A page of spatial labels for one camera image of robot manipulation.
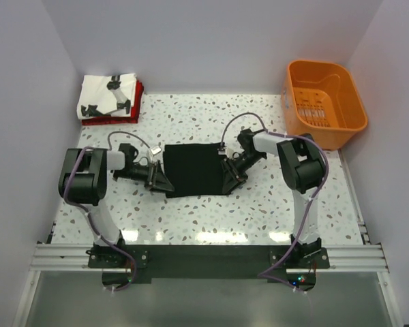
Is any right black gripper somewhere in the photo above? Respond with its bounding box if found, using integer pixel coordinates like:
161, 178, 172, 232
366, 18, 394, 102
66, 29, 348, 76
222, 151, 266, 193

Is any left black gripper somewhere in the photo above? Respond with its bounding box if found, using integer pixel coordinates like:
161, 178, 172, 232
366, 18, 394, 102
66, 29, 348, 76
115, 159, 174, 193

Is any black t shirt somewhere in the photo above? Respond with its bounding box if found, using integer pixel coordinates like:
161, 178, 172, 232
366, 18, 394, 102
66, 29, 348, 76
163, 143, 224, 198

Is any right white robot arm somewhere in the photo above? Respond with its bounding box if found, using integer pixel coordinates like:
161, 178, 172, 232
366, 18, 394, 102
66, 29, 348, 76
222, 129, 329, 272

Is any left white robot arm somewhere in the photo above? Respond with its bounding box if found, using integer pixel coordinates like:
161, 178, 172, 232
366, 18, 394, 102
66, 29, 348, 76
58, 143, 175, 270

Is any folded red t shirt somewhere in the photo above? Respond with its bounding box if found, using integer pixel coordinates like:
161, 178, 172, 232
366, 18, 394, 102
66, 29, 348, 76
81, 80, 145, 126

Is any folded white printed t shirt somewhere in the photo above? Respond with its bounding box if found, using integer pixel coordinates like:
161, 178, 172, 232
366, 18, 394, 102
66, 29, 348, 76
76, 73, 137, 121

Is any orange plastic basket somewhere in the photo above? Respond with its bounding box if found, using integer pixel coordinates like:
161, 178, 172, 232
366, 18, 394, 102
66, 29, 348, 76
281, 60, 368, 151

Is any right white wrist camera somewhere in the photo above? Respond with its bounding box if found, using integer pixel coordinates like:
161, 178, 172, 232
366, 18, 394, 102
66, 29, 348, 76
218, 146, 234, 159

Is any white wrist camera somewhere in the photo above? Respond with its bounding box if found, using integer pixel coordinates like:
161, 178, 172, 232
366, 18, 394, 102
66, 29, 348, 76
218, 146, 234, 159
148, 146, 162, 157

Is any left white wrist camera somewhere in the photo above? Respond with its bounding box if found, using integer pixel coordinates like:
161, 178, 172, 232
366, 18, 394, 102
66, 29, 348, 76
148, 146, 162, 157

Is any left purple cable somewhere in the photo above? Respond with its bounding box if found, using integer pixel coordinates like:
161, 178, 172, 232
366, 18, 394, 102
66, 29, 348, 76
63, 131, 151, 292

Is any purple cable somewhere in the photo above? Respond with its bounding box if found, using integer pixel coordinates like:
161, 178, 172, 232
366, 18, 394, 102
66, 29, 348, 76
63, 131, 151, 292
220, 113, 330, 283

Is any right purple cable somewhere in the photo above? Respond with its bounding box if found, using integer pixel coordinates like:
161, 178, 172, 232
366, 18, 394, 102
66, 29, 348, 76
220, 113, 330, 283

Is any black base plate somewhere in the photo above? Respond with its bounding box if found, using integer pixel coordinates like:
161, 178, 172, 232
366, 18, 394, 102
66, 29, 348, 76
88, 243, 330, 285

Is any aluminium rail frame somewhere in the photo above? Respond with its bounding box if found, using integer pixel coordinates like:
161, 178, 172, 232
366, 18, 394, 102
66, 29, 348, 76
13, 149, 406, 327

